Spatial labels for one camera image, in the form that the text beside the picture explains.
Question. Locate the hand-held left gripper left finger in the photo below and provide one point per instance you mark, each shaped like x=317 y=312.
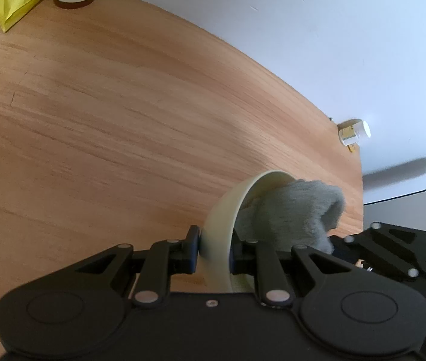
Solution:
x=193 y=250

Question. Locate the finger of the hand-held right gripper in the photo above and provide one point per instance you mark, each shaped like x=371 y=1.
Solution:
x=382 y=246

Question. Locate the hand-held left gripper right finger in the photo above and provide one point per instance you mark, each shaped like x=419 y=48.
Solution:
x=241 y=260

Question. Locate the cream bowl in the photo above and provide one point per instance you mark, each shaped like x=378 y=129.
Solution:
x=218 y=225

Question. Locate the grey fluffy cloth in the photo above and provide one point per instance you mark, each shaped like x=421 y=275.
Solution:
x=291 y=218

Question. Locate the small bottle with white cap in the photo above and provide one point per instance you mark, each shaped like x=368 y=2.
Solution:
x=353 y=131

